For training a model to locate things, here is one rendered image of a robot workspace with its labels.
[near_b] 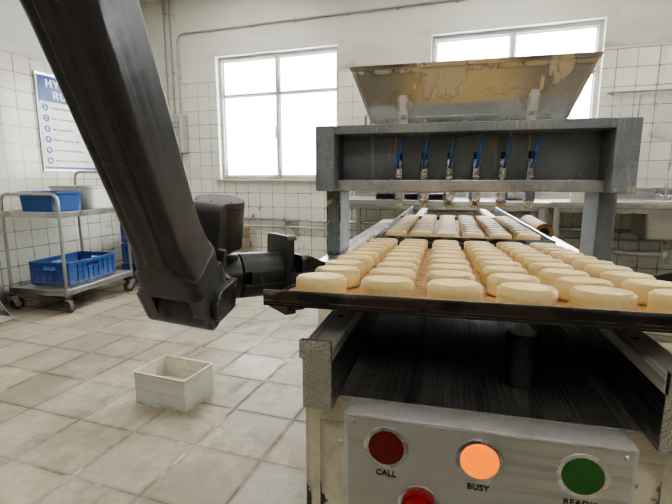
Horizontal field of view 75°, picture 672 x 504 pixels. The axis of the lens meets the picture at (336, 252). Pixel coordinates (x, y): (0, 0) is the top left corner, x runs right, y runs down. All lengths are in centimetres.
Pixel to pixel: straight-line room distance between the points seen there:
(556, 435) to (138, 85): 41
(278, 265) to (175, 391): 170
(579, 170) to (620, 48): 339
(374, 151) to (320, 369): 84
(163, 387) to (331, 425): 182
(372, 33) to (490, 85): 358
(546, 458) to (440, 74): 90
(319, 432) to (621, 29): 435
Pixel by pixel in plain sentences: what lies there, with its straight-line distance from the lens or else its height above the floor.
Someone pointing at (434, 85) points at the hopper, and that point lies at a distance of 115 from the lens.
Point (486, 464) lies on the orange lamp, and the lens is 43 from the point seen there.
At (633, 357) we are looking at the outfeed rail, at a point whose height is 89.
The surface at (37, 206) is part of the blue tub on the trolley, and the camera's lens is 417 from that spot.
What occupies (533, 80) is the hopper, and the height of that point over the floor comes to 127.
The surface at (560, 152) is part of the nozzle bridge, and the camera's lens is 120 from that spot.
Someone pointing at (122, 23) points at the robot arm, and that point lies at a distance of 32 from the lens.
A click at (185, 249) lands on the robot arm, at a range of 41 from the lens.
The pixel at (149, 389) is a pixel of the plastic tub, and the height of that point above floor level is 8.
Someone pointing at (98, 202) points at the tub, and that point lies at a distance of 436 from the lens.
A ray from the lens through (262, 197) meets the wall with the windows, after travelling 493.
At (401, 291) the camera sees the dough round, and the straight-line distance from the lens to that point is 40.
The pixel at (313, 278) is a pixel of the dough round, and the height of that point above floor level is 96.
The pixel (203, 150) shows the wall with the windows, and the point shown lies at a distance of 532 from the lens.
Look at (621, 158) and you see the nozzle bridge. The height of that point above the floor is 109.
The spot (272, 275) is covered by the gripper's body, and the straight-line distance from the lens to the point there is 56.
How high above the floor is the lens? 105
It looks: 9 degrees down
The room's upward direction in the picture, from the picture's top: straight up
